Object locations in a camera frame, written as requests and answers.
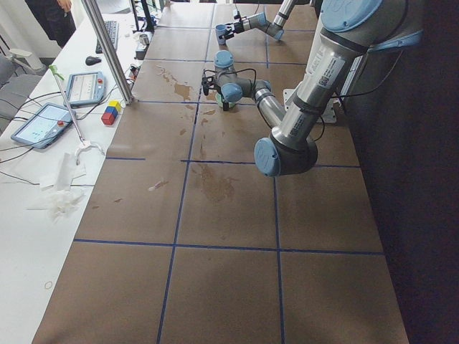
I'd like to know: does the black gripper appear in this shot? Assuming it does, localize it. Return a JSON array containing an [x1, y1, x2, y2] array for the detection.
[[226, 21, 244, 34], [201, 70, 230, 111]]

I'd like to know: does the mint green bowl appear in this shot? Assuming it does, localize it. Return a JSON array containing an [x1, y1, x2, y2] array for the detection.
[[215, 93, 236, 110]]

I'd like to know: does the light blue plastic cup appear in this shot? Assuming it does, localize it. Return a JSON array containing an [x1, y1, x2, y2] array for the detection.
[[215, 24, 227, 45]]

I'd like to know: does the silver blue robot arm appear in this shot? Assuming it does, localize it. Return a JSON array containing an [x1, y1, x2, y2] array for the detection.
[[218, 0, 296, 40], [202, 1, 425, 176]]

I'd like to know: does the silver metal knob weight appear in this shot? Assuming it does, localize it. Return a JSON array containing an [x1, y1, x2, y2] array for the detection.
[[138, 34, 150, 46]]

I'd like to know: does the red blue yellow cube block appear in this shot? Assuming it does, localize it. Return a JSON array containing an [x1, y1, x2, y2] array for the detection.
[[101, 100, 121, 125]]

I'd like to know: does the black keyboard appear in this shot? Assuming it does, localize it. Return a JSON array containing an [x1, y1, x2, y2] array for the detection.
[[95, 20, 120, 54]]

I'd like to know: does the black computer mouse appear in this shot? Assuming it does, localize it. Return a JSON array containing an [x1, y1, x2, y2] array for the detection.
[[85, 56, 101, 66]]

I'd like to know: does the far teach pendant tablet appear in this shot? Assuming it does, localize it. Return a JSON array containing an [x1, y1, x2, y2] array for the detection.
[[66, 71, 105, 108]]

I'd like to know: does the teach pendant tablet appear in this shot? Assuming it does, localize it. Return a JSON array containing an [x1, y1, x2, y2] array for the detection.
[[11, 102, 72, 149], [66, 71, 105, 108]]

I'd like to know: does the long grabber stick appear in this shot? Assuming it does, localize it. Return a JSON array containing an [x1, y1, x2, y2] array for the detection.
[[49, 65, 105, 166]]

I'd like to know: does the near teach pendant tablet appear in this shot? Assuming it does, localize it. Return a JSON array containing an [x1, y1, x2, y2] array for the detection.
[[11, 102, 72, 149]]

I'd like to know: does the person in black shirt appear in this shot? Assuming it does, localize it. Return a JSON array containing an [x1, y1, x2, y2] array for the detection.
[[25, 0, 76, 48]]

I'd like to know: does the crumpled white tissue paper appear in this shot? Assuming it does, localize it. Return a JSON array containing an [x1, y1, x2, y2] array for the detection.
[[27, 153, 86, 221]]

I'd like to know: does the rubber band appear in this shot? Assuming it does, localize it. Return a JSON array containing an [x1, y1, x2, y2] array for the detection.
[[44, 281, 53, 290]]

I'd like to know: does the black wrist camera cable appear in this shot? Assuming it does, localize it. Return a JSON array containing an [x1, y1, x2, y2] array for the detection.
[[202, 67, 257, 87]]

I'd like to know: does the aluminium frame post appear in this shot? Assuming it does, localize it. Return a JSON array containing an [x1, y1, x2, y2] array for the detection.
[[81, 0, 134, 105]]

